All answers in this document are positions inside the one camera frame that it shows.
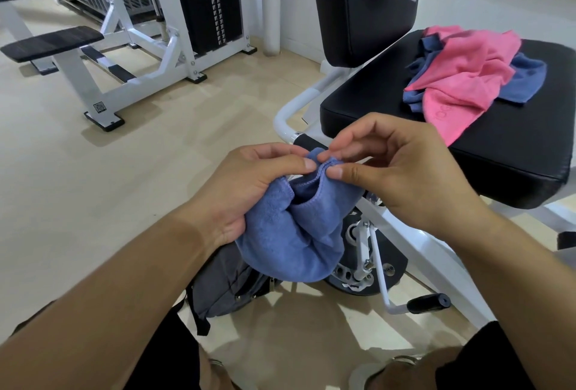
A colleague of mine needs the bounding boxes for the person's right hand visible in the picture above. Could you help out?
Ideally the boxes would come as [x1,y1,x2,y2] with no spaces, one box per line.
[317,112,489,242]

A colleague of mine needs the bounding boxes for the person's left hand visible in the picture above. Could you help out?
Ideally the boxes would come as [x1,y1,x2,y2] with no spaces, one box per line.
[179,142,318,249]

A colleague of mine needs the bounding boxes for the blue towel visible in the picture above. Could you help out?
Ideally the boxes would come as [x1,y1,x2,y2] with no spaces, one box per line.
[235,147,363,283]
[403,34,548,113]

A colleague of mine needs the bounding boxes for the grey backpack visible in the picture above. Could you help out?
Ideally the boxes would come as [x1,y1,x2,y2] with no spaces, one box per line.
[185,241,282,337]

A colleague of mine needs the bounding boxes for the pink towel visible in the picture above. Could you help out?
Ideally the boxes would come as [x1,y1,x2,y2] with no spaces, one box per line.
[404,25,523,147]

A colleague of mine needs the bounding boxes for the person's left forearm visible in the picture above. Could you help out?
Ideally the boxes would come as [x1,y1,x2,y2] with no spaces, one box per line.
[0,210,212,390]

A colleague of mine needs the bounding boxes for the person's right forearm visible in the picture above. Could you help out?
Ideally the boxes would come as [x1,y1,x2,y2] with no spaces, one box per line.
[449,205,576,390]

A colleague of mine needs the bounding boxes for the person's black shorts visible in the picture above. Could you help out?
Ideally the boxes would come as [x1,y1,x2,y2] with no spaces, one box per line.
[124,308,536,390]

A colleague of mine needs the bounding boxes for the person's white right shoe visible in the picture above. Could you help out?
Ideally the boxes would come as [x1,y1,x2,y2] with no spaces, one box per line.
[349,355,424,390]

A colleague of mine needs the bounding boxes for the black seat pad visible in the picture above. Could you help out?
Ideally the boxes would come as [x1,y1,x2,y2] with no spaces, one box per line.
[320,28,576,210]

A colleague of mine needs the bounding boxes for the white lever with black grip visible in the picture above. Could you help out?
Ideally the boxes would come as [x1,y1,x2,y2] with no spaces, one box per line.
[358,221,452,316]

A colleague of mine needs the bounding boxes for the black backrest pad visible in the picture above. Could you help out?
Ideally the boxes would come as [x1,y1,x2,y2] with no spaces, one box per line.
[308,0,423,68]

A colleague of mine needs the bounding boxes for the black weight stack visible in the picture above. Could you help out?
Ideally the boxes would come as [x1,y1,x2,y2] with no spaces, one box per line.
[173,0,244,57]

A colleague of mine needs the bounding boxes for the white vertical pipe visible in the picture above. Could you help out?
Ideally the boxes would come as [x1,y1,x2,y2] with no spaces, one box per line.
[260,0,283,57]

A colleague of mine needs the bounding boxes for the white weight machine frame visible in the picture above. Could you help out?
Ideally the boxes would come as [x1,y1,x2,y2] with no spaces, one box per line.
[44,0,257,132]

